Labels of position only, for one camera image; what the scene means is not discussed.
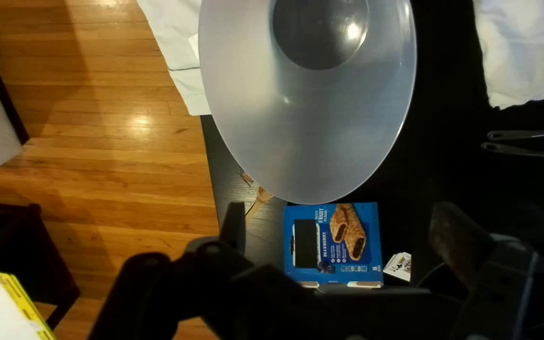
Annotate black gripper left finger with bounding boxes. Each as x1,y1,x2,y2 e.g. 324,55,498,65
182,201,254,280

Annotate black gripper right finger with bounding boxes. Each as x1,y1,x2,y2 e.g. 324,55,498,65
426,201,539,299

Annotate white translucent plastic container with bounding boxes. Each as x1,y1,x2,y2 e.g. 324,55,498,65
196,0,419,208

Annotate wooden spoon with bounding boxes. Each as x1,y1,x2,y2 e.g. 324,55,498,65
237,170,277,220

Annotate small white paper tag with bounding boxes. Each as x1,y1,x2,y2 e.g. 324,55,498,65
381,250,413,284

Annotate blue snack bar box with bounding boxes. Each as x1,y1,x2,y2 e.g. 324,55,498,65
281,201,385,293

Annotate metal tongs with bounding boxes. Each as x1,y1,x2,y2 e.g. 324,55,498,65
479,127,544,169

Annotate small white cloth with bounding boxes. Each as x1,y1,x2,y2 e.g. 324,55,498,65
133,0,215,119

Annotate large white folded cloth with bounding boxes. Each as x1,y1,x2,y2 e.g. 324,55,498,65
471,0,544,112

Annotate dark coffee table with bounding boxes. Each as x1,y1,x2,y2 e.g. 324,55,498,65
0,201,82,340

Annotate white yellow-edged sheet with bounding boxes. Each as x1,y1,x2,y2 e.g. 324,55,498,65
0,271,56,340

